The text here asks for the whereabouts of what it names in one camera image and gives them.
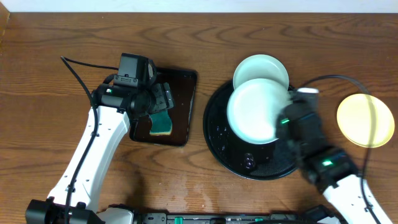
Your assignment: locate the green yellow sponge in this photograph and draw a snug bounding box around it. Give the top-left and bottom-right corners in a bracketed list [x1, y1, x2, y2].
[149, 110, 173, 136]

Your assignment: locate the mint plate with red stain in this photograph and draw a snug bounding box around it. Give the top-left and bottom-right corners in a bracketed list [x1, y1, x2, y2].
[226, 78, 291, 144]

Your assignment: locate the yellow plate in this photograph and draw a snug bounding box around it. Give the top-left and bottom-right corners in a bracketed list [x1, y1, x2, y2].
[336, 94, 395, 147]

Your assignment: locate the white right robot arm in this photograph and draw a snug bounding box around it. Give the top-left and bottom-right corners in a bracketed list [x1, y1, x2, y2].
[276, 100, 392, 223]

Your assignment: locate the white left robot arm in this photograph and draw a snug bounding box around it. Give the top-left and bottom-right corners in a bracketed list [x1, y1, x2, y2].
[25, 83, 174, 223]

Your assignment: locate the rectangular black tray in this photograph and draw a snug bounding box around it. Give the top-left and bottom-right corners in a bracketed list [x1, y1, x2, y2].
[129, 68, 197, 146]

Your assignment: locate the round black tray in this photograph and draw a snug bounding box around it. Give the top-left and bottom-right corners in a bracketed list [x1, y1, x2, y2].
[203, 80, 297, 180]

